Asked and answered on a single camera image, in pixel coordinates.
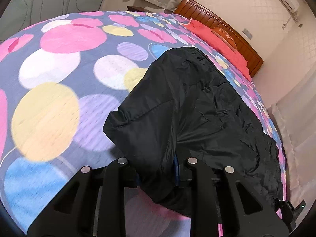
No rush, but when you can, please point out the red folded blanket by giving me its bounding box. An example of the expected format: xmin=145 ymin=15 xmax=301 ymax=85
xmin=185 ymin=18 xmax=252 ymax=82

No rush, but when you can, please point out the black puffer jacket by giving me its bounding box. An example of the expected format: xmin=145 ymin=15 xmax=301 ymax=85
xmin=102 ymin=46 xmax=284 ymax=219

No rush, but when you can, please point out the orange embroidered pillow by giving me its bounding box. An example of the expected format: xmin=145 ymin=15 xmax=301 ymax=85
xmin=211 ymin=27 xmax=238 ymax=51

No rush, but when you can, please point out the wooden headboard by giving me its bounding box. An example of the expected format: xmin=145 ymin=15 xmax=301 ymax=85
xmin=175 ymin=0 xmax=263 ymax=77

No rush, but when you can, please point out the colourful dotted bed sheet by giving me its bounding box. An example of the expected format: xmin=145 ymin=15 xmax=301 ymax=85
xmin=1 ymin=11 xmax=282 ymax=233

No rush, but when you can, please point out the wall socket plate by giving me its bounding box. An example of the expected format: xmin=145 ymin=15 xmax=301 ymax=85
xmin=243 ymin=28 xmax=253 ymax=40

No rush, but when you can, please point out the right beige curtain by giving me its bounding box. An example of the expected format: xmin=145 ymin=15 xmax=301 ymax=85
xmin=270 ymin=68 xmax=316 ymax=203

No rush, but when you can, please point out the frosted glass door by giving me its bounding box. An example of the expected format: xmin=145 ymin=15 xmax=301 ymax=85
xmin=1 ymin=0 xmax=102 ymax=42

